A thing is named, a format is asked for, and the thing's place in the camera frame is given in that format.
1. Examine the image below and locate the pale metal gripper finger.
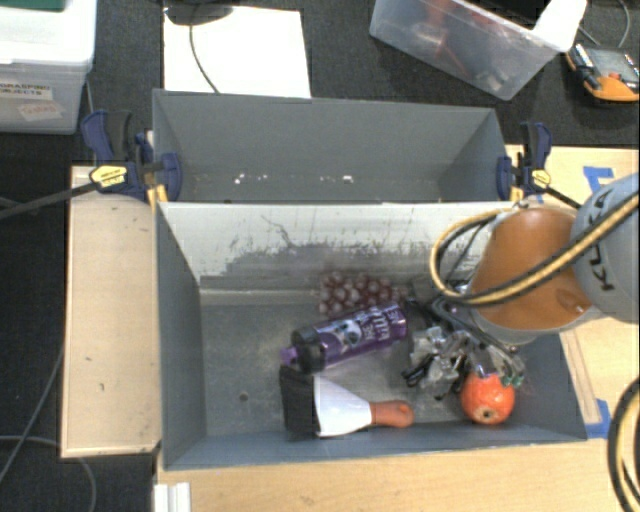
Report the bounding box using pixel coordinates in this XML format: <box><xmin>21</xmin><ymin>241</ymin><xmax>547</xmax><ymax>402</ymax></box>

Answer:
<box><xmin>408</xmin><ymin>327</ymin><xmax>454</xmax><ymax>365</ymax></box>
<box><xmin>419</xmin><ymin>360</ymin><xmax>467</xmax><ymax>400</ymax></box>

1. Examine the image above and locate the orange toy fruit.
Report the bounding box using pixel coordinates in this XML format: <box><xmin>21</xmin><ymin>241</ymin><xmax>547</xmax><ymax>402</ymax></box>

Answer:
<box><xmin>459</xmin><ymin>372</ymin><xmax>517</xmax><ymax>427</ymax></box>

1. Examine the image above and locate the purple spray bottle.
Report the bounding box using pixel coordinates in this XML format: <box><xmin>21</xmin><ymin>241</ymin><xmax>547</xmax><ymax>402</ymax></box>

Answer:
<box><xmin>279</xmin><ymin>302</ymin><xmax>410</xmax><ymax>374</ymax></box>

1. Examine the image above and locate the red-purple toy grape bunch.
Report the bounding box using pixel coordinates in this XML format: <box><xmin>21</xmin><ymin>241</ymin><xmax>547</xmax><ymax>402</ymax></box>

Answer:
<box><xmin>318</xmin><ymin>271</ymin><xmax>411</xmax><ymax>317</ymax></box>

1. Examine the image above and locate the black white orange brush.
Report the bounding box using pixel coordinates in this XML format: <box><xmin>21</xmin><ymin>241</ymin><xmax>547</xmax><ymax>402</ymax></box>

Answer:
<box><xmin>278</xmin><ymin>364</ymin><xmax>416</xmax><ymax>442</ymax></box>

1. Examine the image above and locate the grey metal bin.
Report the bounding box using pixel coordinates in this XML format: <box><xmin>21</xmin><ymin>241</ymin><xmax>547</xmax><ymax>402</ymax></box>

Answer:
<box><xmin>151</xmin><ymin>88</ymin><xmax>589</xmax><ymax>471</ymax></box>

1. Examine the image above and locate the pale wood board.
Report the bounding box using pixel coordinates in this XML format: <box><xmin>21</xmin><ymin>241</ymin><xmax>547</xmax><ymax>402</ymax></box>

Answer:
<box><xmin>60</xmin><ymin>164</ymin><xmax>164</xmax><ymax>459</ymax></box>

